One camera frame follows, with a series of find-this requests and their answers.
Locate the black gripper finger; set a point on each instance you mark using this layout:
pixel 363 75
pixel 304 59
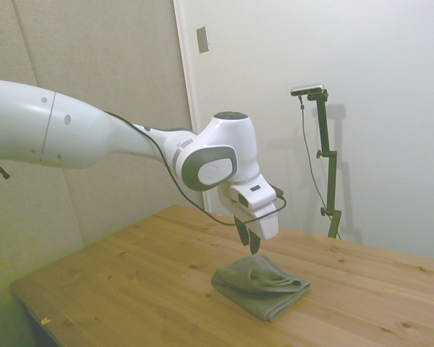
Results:
pixel 243 233
pixel 254 244

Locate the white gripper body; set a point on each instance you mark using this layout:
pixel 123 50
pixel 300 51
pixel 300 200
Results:
pixel 264 213

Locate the grey-green terry towel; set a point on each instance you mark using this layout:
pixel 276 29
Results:
pixel 253 285

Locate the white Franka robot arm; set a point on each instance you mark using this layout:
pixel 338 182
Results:
pixel 76 133

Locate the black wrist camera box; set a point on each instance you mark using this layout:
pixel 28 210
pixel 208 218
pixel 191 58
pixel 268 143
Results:
pixel 278 191

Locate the black camera stand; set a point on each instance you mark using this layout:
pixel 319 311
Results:
pixel 327 144

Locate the grey exterior camera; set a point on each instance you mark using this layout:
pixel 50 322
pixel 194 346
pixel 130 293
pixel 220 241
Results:
pixel 307 89

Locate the grey wall switch plate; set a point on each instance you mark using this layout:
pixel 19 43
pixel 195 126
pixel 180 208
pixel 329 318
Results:
pixel 202 39

